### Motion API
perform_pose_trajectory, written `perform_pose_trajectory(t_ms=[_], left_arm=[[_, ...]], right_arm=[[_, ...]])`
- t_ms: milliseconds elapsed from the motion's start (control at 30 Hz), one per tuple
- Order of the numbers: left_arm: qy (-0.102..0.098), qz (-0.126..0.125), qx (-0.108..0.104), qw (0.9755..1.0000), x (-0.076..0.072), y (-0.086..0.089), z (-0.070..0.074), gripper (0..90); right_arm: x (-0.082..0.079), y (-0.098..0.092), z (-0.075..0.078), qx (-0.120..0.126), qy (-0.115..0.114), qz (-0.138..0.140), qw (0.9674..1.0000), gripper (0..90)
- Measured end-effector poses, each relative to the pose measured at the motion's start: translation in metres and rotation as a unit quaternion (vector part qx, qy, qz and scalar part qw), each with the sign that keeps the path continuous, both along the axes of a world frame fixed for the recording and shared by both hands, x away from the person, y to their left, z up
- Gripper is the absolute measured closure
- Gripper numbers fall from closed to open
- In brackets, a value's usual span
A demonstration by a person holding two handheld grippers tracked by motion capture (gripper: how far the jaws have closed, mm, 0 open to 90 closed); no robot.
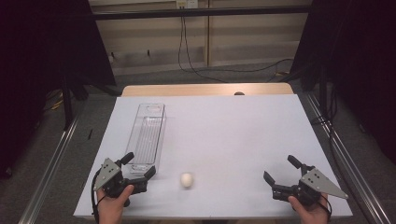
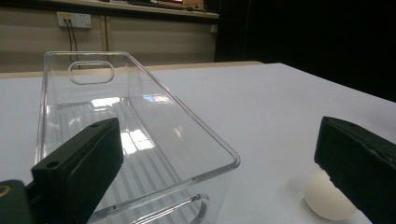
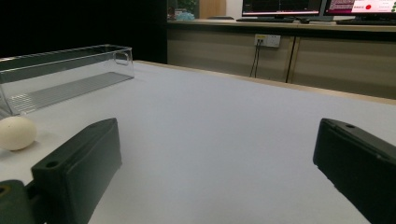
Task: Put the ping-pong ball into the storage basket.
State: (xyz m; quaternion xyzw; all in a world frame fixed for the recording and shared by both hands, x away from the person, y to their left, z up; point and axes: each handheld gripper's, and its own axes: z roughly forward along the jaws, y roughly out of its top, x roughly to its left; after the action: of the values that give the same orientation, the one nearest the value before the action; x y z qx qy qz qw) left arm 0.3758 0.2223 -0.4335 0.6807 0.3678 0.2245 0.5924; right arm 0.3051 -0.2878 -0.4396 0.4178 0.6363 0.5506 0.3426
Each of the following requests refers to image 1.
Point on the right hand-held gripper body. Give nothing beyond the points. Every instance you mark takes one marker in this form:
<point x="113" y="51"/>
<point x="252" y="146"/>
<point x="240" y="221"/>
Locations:
<point x="314" y="183"/>

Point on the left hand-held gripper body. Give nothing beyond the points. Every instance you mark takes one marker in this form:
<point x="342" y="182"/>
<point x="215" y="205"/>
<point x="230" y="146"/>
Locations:
<point x="109" y="179"/>

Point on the clear plastic container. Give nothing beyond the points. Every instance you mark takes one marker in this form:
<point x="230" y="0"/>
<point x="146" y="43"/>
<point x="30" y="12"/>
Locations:
<point x="148" y="133"/>

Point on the white ball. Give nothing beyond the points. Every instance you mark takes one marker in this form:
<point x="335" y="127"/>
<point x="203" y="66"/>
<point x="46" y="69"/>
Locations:
<point x="187" y="179"/>

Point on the person's left hand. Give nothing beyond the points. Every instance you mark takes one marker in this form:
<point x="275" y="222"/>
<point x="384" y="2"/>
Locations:
<point x="112" y="207"/>

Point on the person's right hand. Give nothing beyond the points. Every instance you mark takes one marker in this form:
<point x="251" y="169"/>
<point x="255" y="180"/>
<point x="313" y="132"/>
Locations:
<point x="309" y="213"/>

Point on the black stand pole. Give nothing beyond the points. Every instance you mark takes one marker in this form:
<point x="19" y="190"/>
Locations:
<point x="67" y="102"/>

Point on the wooden table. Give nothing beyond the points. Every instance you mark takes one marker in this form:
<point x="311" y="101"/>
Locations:
<point x="186" y="89"/>

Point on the black curtain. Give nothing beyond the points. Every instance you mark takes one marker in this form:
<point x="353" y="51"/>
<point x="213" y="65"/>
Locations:
<point x="358" y="62"/>
<point x="46" y="46"/>

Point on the black horizontal bar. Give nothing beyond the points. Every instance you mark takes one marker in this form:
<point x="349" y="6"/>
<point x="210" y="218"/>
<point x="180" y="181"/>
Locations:
<point x="202" y="12"/>

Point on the metal floor rail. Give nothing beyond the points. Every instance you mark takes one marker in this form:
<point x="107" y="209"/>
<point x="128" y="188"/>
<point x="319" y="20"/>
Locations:
<point x="51" y="168"/>
<point x="351" y="168"/>

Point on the white wall outlet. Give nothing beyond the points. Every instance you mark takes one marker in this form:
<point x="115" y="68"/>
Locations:
<point x="186" y="3"/>

